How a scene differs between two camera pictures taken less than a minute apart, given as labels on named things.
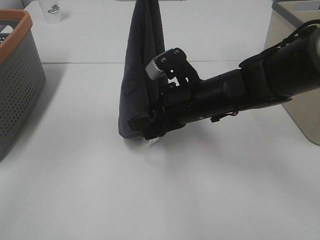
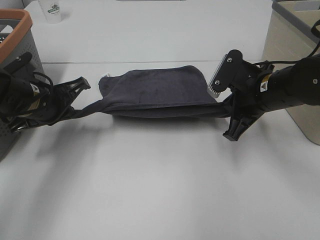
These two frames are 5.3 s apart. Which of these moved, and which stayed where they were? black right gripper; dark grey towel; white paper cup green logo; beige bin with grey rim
Moved: dark grey towel; black right gripper
Stayed: white paper cup green logo; beige bin with grey rim
